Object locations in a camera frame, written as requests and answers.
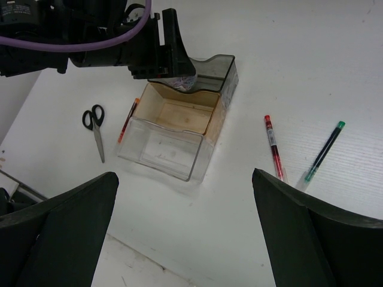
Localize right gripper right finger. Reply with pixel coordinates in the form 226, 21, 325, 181
252, 169, 382, 286

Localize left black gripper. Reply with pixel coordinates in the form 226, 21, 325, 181
1, 1, 196, 79

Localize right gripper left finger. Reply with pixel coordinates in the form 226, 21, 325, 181
1, 172, 119, 286

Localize small clear clip jar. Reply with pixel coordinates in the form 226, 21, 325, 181
164, 75, 197, 92

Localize red pen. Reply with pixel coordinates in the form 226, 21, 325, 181
117, 98, 139, 144
264, 115, 288, 184

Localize grey smoked plastic tray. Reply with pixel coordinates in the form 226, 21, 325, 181
148, 54, 240, 111

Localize green pen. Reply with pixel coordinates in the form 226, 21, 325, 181
296, 121, 345, 192

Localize clear plastic tray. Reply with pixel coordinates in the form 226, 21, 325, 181
117, 117, 214, 182

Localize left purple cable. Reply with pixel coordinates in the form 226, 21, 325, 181
0, 0, 153, 53

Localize black handled scissors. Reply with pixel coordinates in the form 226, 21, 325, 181
82, 104, 105, 163

